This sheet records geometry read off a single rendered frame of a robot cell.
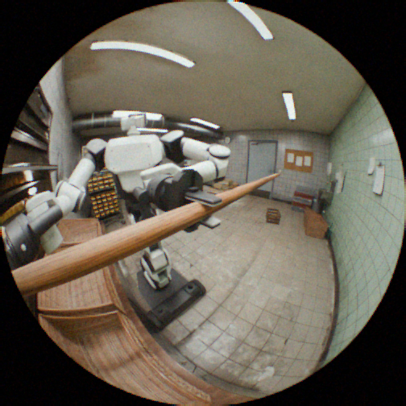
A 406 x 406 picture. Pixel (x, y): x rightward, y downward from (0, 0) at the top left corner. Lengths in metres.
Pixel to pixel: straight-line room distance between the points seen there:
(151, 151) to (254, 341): 1.54
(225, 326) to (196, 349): 0.33
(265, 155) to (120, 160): 4.46
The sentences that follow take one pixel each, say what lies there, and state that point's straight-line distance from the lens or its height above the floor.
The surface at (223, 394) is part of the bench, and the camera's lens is 0.74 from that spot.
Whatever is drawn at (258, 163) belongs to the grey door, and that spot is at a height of 1.29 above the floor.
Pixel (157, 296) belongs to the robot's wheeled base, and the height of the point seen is 0.17.
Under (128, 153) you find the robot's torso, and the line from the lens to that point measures 0.56.
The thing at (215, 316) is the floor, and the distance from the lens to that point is 1.32.
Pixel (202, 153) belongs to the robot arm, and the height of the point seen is 1.30.
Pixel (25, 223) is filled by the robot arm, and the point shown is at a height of 1.22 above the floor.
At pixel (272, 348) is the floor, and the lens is 1.40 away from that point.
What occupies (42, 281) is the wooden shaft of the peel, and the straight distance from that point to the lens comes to 0.16.
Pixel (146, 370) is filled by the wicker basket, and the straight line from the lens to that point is 0.73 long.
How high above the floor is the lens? 1.27
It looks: 20 degrees down
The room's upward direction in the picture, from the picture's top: straight up
